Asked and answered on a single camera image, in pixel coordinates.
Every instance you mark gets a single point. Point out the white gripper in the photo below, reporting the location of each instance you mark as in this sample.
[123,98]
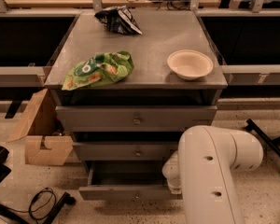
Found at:
[172,174]

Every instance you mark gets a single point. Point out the grey bottom drawer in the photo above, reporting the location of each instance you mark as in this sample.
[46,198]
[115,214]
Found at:
[126,180]

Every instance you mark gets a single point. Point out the grey drawer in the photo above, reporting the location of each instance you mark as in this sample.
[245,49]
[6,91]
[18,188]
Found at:
[129,118]
[126,180]
[124,151]

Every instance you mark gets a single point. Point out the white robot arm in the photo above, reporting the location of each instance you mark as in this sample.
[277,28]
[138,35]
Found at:
[200,171]

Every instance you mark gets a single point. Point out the grey middle drawer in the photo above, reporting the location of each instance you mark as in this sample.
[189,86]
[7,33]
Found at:
[124,151]

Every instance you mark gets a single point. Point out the grey drawer cabinet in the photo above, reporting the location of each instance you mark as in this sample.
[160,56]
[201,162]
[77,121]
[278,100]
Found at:
[151,83]

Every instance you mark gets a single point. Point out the grey top drawer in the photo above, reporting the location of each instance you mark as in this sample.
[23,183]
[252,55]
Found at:
[129,118]

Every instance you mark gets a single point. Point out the black stand leg right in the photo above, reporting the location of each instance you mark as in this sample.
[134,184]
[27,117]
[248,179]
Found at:
[272,145]

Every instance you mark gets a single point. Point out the black stand leg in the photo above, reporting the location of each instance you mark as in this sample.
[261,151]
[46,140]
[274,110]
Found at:
[272,145]
[10,215]

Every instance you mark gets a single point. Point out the white paper bowl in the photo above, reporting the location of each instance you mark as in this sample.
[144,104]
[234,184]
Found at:
[190,64]

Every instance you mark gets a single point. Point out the green chip bag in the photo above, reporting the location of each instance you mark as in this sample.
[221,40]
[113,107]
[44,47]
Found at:
[99,70]

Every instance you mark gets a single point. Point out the cardboard box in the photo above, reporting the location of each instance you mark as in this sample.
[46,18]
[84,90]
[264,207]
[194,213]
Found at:
[36,127]

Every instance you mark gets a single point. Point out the dark blue chip bag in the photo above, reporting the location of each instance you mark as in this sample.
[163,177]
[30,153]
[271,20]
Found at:
[118,20]

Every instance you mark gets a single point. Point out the black stand leg left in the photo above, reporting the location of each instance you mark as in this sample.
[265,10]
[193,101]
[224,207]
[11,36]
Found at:
[10,215]

